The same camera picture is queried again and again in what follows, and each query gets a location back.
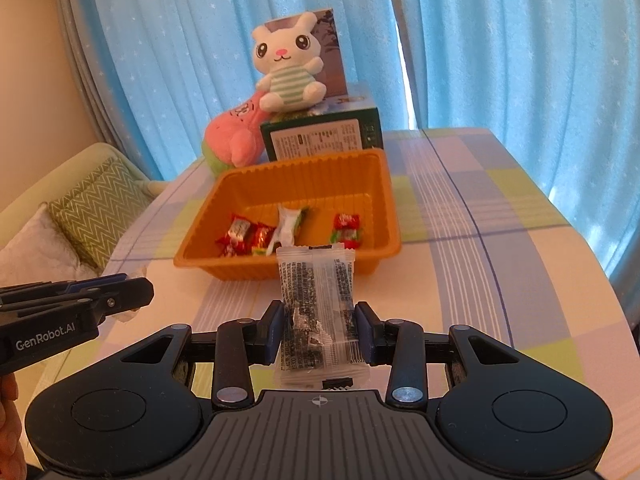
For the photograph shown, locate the white green snack packet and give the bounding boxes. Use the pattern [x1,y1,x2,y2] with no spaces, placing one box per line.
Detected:
[266,205,308,256]

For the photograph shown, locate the left blue star curtain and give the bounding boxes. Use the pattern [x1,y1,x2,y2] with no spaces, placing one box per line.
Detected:
[58,0,416,180]

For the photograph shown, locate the brown picture card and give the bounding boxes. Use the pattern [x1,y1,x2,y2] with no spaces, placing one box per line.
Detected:
[263,9,346,98]

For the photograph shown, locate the light green sofa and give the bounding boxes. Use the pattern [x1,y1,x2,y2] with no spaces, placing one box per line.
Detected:
[0,143,168,247]

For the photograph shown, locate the white cushion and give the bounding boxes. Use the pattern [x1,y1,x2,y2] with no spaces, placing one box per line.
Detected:
[1,203,98,287]

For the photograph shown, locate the person's left hand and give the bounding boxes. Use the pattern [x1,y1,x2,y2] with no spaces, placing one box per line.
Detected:
[0,374,27,480]

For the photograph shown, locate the green tea box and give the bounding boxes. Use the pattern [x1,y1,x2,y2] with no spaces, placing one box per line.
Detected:
[260,84,384,162]

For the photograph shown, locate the clear black seaweed packet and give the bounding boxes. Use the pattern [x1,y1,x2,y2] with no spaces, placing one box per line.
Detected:
[277,243,369,390]

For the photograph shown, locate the pink starfish plush toy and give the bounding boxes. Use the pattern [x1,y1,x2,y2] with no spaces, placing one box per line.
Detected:
[202,91,271,176]

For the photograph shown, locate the checkered tablecloth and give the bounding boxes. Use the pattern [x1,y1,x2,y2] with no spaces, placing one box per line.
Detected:
[18,129,639,479]

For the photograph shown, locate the green zigzag cushion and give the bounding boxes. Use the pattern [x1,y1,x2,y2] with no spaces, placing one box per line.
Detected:
[48,158,151,272]

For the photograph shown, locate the right blue star curtain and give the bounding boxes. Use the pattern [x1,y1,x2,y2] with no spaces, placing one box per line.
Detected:
[392,0,639,325]

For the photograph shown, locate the brown candy clear wrapper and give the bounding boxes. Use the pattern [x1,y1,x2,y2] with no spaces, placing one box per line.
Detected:
[107,266,154,323]

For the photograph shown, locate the red white wrapped candy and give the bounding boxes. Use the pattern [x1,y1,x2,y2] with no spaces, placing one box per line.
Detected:
[216,214,276,257]

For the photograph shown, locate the green wrapped candy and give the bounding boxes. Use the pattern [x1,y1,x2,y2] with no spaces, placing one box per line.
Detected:
[330,229,361,250]

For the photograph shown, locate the blue star curtain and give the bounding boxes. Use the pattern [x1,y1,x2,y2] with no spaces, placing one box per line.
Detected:
[392,0,639,325]
[58,0,416,180]

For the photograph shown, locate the orange plastic tray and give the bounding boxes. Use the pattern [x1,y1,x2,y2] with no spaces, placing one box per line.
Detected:
[174,148,401,281]

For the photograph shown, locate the white rabbit plush toy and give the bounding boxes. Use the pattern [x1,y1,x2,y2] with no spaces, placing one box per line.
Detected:
[252,12,326,114]

